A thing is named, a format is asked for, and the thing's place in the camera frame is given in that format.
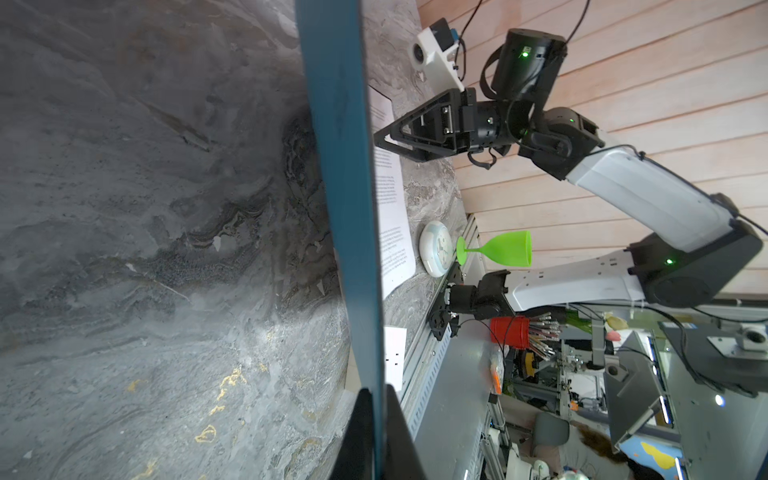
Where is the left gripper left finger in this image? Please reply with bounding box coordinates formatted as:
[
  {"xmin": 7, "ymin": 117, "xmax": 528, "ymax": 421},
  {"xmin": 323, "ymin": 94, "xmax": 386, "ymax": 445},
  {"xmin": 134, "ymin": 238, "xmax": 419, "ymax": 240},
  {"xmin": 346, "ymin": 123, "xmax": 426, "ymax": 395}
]
[{"xmin": 329, "ymin": 389, "xmax": 374, "ymax": 480}]

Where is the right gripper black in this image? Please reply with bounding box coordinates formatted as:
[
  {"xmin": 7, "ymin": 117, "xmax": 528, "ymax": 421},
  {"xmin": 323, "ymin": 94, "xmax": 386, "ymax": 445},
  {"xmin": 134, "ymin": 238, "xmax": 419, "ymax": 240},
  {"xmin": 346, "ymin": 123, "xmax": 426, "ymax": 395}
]
[{"xmin": 374, "ymin": 29, "xmax": 567, "ymax": 163}]

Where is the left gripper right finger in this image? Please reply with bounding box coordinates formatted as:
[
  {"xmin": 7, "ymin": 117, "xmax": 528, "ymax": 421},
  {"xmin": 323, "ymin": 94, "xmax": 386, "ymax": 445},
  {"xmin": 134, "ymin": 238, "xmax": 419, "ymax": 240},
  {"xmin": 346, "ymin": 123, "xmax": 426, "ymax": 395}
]
[{"xmin": 383, "ymin": 385, "xmax": 426, "ymax": 480}]

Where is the printed paper sheet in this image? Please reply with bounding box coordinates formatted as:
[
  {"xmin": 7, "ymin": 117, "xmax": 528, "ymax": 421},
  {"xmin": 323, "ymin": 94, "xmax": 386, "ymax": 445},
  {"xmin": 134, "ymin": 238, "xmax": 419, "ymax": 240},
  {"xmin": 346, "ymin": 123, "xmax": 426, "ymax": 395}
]
[{"xmin": 367, "ymin": 85, "xmax": 418, "ymax": 301}]

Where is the blue folder black inside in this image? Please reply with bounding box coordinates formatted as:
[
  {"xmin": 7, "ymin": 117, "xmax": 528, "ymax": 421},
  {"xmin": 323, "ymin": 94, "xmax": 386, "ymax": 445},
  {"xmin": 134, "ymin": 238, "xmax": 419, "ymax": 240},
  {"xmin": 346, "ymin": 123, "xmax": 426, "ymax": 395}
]
[{"xmin": 296, "ymin": 1, "xmax": 387, "ymax": 479}]

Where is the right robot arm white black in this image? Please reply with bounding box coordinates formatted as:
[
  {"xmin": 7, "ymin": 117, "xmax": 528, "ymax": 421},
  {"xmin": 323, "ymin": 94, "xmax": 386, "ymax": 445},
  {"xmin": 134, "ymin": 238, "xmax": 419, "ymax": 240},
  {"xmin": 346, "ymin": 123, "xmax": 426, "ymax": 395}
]
[{"xmin": 375, "ymin": 22, "xmax": 763, "ymax": 327}]

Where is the white oval alarm clock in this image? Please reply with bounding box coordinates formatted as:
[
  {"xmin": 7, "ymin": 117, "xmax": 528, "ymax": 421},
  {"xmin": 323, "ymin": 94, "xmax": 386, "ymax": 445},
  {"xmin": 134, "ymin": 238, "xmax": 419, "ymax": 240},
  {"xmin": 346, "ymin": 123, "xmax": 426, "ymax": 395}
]
[{"xmin": 419, "ymin": 221, "xmax": 454, "ymax": 278}]

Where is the green plastic funnel cup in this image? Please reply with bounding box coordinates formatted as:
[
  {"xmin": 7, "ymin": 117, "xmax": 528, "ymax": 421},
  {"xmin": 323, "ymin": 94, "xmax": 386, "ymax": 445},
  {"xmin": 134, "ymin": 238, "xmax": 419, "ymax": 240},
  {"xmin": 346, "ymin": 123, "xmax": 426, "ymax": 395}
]
[{"xmin": 456, "ymin": 230, "xmax": 533, "ymax": 268}]

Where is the red pen holder cup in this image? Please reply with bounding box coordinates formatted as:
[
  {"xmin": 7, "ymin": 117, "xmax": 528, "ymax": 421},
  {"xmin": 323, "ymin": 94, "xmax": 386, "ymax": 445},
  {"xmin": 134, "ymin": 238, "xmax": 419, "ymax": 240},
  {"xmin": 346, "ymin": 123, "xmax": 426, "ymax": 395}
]
[{"xmin": 490, "ymin": 316, "xmax": 530, "ymax": 350}]

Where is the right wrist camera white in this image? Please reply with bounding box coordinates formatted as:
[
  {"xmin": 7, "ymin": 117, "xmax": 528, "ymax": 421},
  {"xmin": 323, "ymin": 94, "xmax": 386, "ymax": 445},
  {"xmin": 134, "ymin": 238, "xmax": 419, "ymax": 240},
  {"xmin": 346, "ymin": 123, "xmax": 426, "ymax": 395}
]
[{"xmin": 409, "ymin": 18, "xmax": 465, "ymax": 94}]

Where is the aluminium mounting rail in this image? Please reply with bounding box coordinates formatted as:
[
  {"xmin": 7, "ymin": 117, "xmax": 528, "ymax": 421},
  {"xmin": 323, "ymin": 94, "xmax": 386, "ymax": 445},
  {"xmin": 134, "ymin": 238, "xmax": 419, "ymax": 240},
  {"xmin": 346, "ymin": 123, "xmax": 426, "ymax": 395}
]
[{"xmin": 398, "ymin": 236, "xmax": 458, "ymax": 439}]

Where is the white wall socket plate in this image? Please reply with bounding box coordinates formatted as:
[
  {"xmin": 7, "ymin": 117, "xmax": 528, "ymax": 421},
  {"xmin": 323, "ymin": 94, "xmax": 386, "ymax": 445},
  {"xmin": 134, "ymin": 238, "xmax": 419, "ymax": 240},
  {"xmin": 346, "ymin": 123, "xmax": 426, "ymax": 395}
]
[{"xmin": 384, "ymin": 326, "xmax": 407, "ymax": 392}]

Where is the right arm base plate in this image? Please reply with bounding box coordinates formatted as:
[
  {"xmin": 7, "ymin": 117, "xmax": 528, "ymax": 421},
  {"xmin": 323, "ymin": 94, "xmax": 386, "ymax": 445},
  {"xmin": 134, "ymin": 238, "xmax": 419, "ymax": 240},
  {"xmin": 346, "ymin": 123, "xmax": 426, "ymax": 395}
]
[{"xmin": 426, "ymin": 261, "xmax": 464, "ymax": 341}]

